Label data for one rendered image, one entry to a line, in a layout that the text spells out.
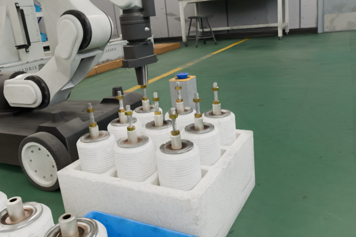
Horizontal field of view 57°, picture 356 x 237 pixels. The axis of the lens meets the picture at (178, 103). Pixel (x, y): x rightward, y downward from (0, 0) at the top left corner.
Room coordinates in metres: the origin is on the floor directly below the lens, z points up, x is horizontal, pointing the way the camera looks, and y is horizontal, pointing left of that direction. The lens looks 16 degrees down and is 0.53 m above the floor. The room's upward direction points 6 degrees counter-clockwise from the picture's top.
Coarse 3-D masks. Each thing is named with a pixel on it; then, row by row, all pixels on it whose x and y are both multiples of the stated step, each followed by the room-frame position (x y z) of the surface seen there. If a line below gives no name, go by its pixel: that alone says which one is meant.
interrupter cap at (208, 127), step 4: (192, 124) 0.80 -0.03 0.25; (204, 124) 0.79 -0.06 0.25; (208, 124) 0.78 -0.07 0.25; (212, 124) 0.78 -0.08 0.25; (184, 128) 0.77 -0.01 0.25; (188, 128) 0.77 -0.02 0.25; (192, 128) 0.77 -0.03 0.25; (204, 128) 0.77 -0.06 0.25; (208, 128) 0.75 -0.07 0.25; (212, 128) 0.75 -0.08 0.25; (188, 132) 0.74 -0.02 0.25; (192, 132) 0.74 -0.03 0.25; (196, 132) 0.73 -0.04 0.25; (200, 132) 0.73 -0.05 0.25; (204, 132) 0.73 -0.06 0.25
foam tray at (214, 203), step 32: (224, 160) 0.72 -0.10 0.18; (64, 192) 0.75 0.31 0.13; (96, 192) 0.69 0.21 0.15; (128, 192) 0.64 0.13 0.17; (160, 192) 0.61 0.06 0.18; (192, 192) 0.59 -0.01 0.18; (224, 192) 0.68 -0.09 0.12; (160, 224) 0.61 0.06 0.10; (192, 224) 0.57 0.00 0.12; (224, 224) 0.67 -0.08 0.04
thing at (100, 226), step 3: (96, 222) 0.42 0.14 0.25; (99, 222) 0.42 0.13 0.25; (99, 225) 0.41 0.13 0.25; (102, 225) 0.42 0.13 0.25; (99, 228) 0.41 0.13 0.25; (102, 228) 0.41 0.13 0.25; (99, 231) 0.40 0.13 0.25; (102, 231) 0.40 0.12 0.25; (105, 231) 0.41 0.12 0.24; (99, 234) 0.39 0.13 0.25; (102, 234) 0.39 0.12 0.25; (105, 234) 0.40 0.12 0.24
